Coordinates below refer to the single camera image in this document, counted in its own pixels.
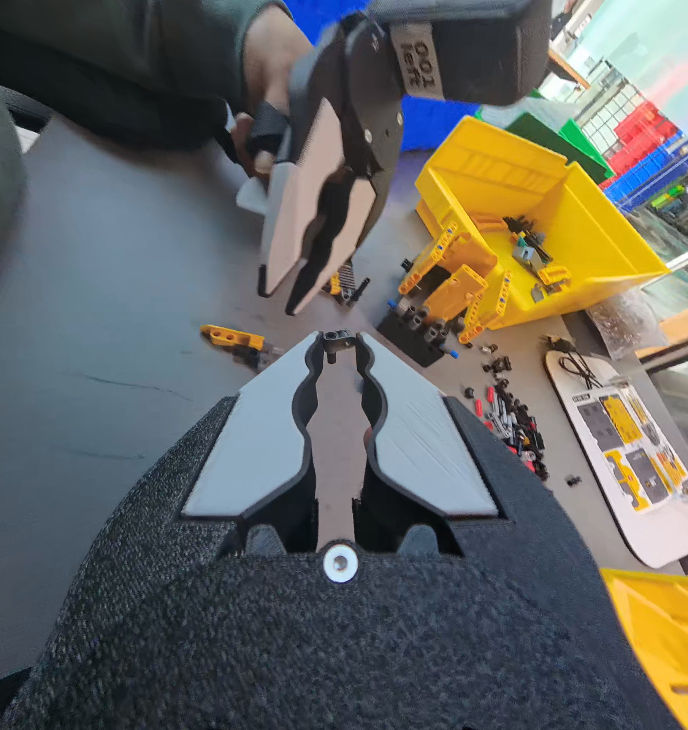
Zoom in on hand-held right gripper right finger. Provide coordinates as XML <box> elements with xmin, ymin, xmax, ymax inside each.
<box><xmin>356</xmin><ymin>333</ymin><xmax>500</xmax><ymax>546</ymax></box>

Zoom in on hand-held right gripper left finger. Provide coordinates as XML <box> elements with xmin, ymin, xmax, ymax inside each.
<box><xmin>182</xmin><ymin>331</ymin><xmax>325</xmax><ymax>548</ymax></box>

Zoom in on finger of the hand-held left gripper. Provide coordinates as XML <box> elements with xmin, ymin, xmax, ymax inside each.
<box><xmin>285</xmin><ymin>181</ymin><xmax>379</xmax><ymax>317</ymax></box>
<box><xmin>259</xmin><ymin>97</ymin><xmax>348</xmax><ymax>297</ymax></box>

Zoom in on black lego connector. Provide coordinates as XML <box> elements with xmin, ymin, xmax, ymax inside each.
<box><xmin>322</xmin><ymin>330</ymin><xmax>356</xmax><ymax>363</ymax></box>

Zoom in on yellow black lego model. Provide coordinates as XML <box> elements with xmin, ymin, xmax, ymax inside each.
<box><xmin>376</xmin><ymin>223</ymin><xmax>512</xmax><ymax>368</ymax></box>

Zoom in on small yellow lego subassembly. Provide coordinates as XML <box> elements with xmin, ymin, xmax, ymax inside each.
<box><xmin>201</xmin><ymin>324</ymin><xmax>279</xmax><ymax>368</ymax></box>

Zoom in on person's left forearm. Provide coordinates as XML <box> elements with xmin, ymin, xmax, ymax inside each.
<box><xmin>0</xmin><ymin>0</ymin><xmax>282</xmax><ymax>115</ymax></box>

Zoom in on yellow lego subassembly with rack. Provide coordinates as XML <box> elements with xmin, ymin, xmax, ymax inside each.
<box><xmin>325</xmin><ymin>263</ymin><xmax>371</xmax><ymax>304</ymax></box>

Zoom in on pile of small lego pins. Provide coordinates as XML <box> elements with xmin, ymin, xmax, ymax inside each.
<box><xmin>461</xmin><ymin>354</ymin><xmax>582</xmax><ymax>486</ymax></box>

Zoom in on black lego parts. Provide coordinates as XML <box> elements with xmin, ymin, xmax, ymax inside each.
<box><xmin>502</xmin><ymin>215</ymin><xmax>550</xmax><ymax>257</ymax></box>

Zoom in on person's left hand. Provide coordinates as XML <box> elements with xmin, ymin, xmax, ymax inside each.
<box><xmin>230</xmin><ymin>6</ymin><xmax>313</xmax><ymax>180</ymax></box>

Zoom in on clear plastic bag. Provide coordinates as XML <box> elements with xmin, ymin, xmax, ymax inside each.
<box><xmin>481</xmin><ymin>97</ymin><xmax>550</xmax><ymax>129</ymax></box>

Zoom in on blue storage bin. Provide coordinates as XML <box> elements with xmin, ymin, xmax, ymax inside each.
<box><xmin>287</xmin><ymin>0</ymin><xmax>482</xmax><ymax>151</ymax></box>

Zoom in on green storage bin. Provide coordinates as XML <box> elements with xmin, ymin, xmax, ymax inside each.
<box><xmin>506</xmin><ymin>112</ymin><xmax>613</xmax><ymax>183</ymax></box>

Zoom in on large yellow storage bin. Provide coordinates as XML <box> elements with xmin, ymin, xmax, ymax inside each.
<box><xmin>416</xmin><ymin>114</ymin><xmax>670</xmax><ymax>332</ymax></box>

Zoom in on stack of red blue bins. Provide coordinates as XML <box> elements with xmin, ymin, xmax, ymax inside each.
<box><xmin>601</xmin><ymin>97</ymin><xmax>688</xmax><ymax>212</ymax></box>

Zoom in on printed instruction sheet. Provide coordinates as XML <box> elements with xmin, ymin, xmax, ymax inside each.
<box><xmin>578</xmin><ymin>388</ymin><xmax>688</xmax><ymax>512</ymax></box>

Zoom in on bubble wrap sheet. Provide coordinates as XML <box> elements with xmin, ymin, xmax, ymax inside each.
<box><xmin>590</xmin><ymin>291</ymin><xmax>670</xmax><ymax>360</ymax></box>

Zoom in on white book stand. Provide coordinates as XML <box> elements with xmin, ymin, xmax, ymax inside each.
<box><xmin>546</xmin><ymin>348</ymin><xmax>688</xmax><ymax>569</ymax></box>

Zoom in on yellow bin with small parts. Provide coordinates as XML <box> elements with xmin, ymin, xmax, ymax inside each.
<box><xmin>601</xmin><ymin>567</ymin><xmax>688</xmax><ymax>730</ymax></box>

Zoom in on black cable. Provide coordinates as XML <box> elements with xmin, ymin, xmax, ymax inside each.
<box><xmin>541</xmin><ymin>335</ymin><xmax>601</xmax><ymax>389</ymax></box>

